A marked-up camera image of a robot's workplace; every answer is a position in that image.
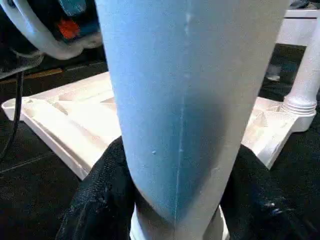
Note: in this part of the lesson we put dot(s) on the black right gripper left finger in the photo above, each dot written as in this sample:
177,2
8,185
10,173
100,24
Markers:
100,200

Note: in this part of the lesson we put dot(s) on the black work mat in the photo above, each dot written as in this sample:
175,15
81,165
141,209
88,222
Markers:
30,200

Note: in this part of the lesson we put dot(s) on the white plastic table leg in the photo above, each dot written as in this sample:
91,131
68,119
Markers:
307,75
190,100

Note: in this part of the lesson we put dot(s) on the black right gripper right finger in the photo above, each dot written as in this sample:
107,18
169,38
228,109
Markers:
265,200

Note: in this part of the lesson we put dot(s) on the white glass-door cabinet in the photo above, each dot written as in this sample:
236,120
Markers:
297,27

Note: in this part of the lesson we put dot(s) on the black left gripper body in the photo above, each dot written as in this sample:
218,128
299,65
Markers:
70,22

